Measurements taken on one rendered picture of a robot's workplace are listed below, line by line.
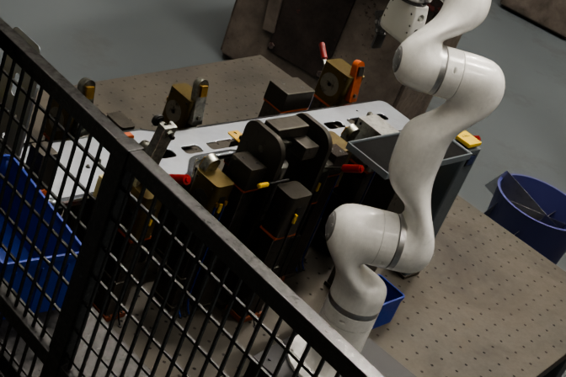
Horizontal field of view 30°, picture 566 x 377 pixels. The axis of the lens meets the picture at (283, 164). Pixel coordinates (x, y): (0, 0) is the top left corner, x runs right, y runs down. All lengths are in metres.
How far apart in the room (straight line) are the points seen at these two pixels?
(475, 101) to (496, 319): 1.14
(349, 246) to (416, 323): 0.77
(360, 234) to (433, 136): 0.25
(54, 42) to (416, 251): 3.30
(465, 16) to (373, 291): 0.62
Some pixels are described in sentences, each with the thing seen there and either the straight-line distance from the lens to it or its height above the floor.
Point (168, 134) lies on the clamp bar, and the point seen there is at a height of 1.20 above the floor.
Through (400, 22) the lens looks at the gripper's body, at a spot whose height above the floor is 1.47.
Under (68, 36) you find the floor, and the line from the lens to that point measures 5.34.
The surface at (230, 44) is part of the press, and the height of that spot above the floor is 0.10.
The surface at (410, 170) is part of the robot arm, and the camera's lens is 2.12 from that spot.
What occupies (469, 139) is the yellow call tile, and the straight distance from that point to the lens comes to 2.89.
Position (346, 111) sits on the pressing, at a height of 1.00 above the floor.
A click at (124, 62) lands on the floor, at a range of 5.24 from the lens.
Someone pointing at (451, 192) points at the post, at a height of 1.00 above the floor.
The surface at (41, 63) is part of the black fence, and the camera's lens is 1.58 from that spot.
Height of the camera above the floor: 2.26
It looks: 28 degrees down
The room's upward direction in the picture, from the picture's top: 22 degrees clockwise
